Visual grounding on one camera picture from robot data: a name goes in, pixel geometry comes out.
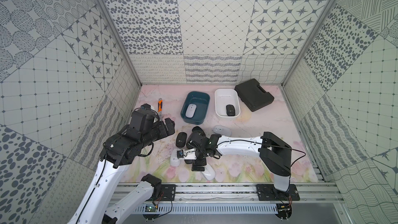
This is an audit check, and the aluminium mounting rail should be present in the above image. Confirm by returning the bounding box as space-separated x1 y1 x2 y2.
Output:
107 181 343 204

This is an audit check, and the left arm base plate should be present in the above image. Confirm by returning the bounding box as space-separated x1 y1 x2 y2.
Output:
150 184 177 201

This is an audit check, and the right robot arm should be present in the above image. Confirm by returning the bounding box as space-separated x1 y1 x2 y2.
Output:
177 127 296 192

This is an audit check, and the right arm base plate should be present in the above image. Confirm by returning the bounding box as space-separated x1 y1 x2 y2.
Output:
256 184 300 201

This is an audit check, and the teal storage box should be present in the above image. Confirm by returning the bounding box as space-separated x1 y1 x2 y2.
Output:
180 91 210 125

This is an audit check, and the black mouse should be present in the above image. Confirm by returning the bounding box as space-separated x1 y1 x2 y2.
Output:
175 132 187 148
226 104 236 117

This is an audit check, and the orange adjustable wrench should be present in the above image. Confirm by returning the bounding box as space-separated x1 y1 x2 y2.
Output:
158 98 163 113

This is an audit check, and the white mouse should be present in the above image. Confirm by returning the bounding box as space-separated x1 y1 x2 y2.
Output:
170 148 181 167
202 164 216 181
212 125 232 137
185 104 197 118

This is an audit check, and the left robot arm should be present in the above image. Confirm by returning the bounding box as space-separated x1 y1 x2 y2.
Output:
69 104 175 224

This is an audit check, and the black plastic tool case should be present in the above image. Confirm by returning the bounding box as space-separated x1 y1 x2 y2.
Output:
234 79 274 112

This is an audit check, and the white mouse bottom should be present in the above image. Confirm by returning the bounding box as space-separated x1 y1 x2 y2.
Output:
202 164 216 181

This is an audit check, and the white storage box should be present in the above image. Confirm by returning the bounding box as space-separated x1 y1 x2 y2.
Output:
215 88 241 120

